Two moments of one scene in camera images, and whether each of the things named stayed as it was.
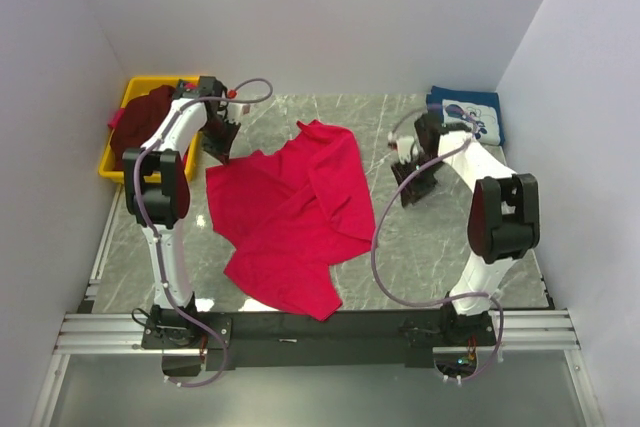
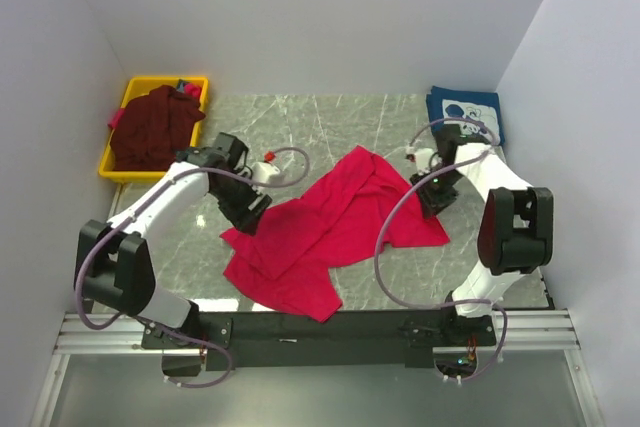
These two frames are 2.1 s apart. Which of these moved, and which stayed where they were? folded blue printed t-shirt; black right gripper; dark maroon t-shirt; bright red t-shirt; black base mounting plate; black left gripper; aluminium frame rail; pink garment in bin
Moved: black right gripper; black left gripper; bright red t-shirt
Stayed: pink garment in bin; folded blue printed t-shirt; dark maroon t-shirt; black base mounting plate; aluminium frame rail
